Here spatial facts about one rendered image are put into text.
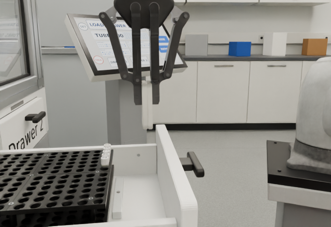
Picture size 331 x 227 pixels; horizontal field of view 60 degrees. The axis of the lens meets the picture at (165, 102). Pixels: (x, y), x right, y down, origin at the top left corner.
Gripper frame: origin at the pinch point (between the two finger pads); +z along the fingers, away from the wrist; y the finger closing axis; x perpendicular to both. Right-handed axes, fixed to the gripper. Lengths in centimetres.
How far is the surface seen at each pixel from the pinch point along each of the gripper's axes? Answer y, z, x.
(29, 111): 28.0, 7.7, -31.7
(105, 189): 6.1, 9.3, 8.0
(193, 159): -6.8, 8.3, 2.5
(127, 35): 3, -12, -92
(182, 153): -46, 101, -218
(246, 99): -134, 62, -279
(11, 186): 18.4, 9.2, 5.7
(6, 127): 28.0, 7.6, -17.3
